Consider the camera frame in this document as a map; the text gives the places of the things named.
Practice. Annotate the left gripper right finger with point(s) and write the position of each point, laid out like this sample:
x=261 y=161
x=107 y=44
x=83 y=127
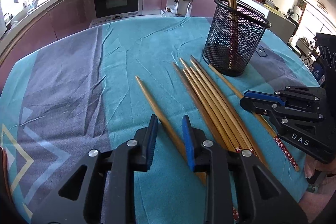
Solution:
x=260 y=196

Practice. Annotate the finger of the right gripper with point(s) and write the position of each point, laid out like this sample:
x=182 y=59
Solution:
x=266 y=106
x=264 y=97

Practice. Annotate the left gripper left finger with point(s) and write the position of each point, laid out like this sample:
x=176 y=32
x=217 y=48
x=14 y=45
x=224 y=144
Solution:
x=78 y=198

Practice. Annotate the wooden chopstick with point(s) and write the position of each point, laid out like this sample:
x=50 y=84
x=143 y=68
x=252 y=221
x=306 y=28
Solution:
x=207 y=108
x=179 y=145
x=237 y=134

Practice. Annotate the chopstick with floral end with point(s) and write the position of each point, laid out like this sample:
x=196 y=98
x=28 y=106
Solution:
x=264 y=123

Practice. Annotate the right hand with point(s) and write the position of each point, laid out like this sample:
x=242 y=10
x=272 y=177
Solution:
x=318 y=202

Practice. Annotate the black mesh utensil cup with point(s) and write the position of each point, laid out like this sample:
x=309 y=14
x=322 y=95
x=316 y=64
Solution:
x=251 y=27

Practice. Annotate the chopstick in cup left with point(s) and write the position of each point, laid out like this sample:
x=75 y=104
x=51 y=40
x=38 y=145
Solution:
x=231 y=63

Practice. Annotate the chopstick in cup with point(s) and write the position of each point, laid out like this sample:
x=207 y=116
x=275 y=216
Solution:
x=234 y=34
x=231 y=63

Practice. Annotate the chopstick in cup right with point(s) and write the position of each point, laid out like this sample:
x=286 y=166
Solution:
x=234 y=34

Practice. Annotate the teal grey tablecloth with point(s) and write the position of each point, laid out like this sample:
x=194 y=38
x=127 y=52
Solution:
x=80 y=93

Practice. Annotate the oil bottle on floor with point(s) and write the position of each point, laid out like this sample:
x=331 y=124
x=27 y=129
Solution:
x=167 y=13

